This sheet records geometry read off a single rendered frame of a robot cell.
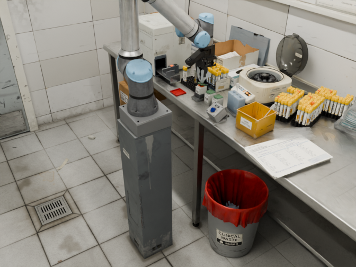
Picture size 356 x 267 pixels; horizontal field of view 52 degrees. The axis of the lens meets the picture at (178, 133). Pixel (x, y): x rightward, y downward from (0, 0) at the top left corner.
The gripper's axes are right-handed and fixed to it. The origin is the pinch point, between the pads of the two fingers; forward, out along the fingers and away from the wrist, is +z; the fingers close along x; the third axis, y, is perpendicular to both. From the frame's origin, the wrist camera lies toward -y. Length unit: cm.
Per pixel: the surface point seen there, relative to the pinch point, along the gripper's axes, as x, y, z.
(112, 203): 39, -45, 98
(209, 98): -8.9, -0.4, 6.1
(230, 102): -19.4, 4.8, 5.4
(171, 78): 21.3, -4.9, 5.0
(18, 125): 164, -77, 88
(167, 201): -15, -31, 59
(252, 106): -32.8, 7.7, 2.2
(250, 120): -42.3, -2.5, 2.0
